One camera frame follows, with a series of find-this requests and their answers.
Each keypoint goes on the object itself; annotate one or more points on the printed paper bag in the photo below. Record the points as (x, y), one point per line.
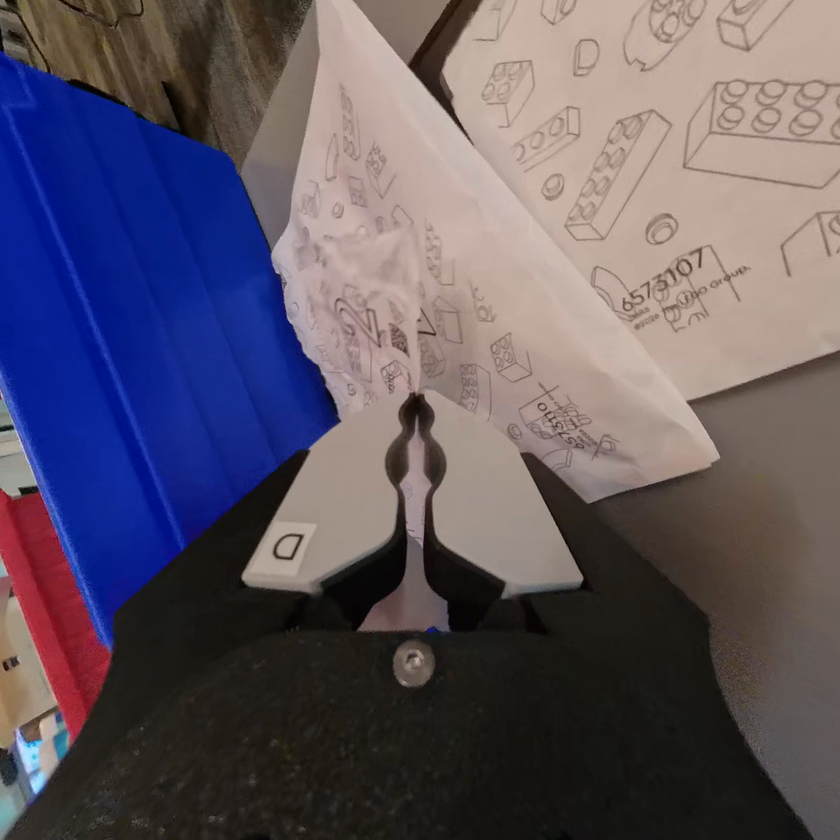
(656, 197)
(407, 229)

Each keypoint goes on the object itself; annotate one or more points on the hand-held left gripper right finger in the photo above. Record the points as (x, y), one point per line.
(499, 512)

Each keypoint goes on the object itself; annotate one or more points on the blue storage bin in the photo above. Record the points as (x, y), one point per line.
(131, 328)

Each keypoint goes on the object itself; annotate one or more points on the flat printed paper bag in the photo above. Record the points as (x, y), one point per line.
(656, 197)

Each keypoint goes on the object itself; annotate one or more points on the red storage bin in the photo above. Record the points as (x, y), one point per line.
(39, 590)

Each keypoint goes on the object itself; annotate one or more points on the grey desk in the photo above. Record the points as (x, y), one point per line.
(774, 525)

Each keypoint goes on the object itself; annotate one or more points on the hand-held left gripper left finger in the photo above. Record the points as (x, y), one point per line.
(328, 512)

